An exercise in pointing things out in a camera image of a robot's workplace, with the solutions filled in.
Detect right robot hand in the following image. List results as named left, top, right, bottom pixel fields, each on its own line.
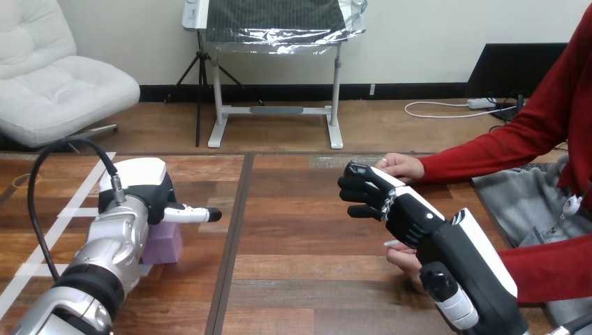
left=336, top=160, right=531, bottom=335

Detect person's hand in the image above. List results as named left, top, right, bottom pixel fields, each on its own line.
left=373, top=153, right=426, bottom=183
left=383, top=239, right=427, bottom=295

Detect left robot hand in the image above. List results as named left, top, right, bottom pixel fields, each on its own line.
left=98, top=157, right=223, bottom=227

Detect person's forearm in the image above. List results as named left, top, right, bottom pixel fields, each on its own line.
left=498, top=234, right=592, bottom=305
left=417, top=99, right=570, bottom=184

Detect purple block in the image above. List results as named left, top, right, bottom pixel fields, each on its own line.
left=140, top=221, right=184, bottom=266

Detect person's body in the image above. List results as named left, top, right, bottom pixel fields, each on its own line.
left=471, top=2, right=592, bottom=327

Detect white power strip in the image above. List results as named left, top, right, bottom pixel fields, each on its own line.
left=466, top=97, right=498, bottom=111

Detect black tripod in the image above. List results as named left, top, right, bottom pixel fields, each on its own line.
left=165, top=28, right=265, bottom=149

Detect white desk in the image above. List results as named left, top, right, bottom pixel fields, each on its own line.
left=182, top=0, right=345, bottom=150

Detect white cushioned chair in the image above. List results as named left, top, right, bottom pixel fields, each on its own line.
left=0, top=0, right=142, bottom=150

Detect dark screen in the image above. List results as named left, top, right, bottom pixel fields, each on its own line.
left=464, top=42, right=569, bottom=99

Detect foil sheet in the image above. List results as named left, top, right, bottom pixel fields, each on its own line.
left=205, top=0, right=369, bottom=57

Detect tangle of cables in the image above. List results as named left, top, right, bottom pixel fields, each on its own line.
left=404, top=94, right=529, bottom=125

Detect black cable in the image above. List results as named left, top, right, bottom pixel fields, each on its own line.
left=26, top=137, right=127, bottom=283

